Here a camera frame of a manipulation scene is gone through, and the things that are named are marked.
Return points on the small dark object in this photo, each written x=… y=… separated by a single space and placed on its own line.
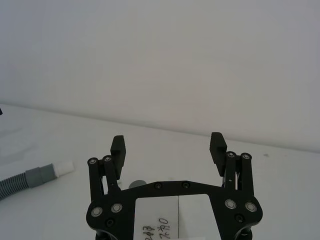
x=1 y=111

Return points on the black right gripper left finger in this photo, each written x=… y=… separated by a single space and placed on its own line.
x=118 y=155

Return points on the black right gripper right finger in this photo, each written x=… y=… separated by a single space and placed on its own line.
x=217 y=152

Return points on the small grey round object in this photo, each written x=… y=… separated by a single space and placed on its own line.
x=137 y=184

